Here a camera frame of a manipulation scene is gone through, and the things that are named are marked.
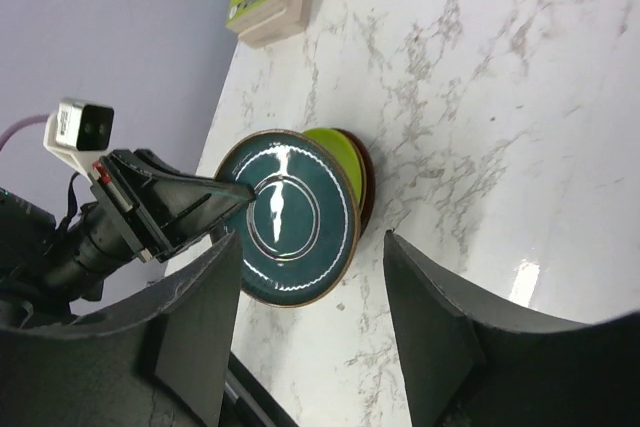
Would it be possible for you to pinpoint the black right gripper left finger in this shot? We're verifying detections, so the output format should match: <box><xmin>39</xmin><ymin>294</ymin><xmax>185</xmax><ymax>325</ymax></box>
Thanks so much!
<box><xmin>1</xmin><ymin>234</ymin><xmax>242</xmax><ymax>426</ymax></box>

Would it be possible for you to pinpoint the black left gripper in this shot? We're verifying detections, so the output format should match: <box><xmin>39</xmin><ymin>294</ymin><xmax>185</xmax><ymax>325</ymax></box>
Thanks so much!
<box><xmin>1</xmin><ymin>149</ymin><xmax>255</xmax><ymax>327</ymax></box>

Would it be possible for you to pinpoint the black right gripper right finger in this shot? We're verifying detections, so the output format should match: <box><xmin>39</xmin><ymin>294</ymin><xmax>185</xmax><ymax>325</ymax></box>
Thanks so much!
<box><xmin>383</xmin><ymin>232</ymin><xmax>639</xmax><ymax>426</ymax></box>

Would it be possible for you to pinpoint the dark green plate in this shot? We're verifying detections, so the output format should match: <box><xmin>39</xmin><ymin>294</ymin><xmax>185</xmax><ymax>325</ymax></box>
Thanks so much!
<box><xmin>215</xmin><ymin>129</ymin><xmax>361</xmax><ymax>308</ymax></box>

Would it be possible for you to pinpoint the lime green plate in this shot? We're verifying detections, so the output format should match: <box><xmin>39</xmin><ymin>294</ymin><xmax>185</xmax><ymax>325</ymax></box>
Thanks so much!
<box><xmin>303</xmin><ymin>127</ymin><xmax>367</xmax><ymax>210</ymax></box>

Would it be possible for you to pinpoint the red floral plate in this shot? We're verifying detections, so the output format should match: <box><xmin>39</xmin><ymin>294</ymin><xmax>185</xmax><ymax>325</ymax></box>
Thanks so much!
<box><xmin>340</xmin><ymin>129</ymin><xmax>376</xmax><ymax>236</ymax></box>

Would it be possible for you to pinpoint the green box with wooden base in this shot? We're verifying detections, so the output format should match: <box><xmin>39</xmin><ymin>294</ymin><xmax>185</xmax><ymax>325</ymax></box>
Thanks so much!
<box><xmin>226</xmin><ymin>0</ymin><xmax>313</xmax><ymax>49</ymax></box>

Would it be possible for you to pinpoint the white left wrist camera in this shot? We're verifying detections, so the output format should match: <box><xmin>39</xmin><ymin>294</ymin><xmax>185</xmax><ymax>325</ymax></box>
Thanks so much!
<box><xmin>43</xmin><ymin>97</ymin><xmax>115</xmax><ymax>179</ymax></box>

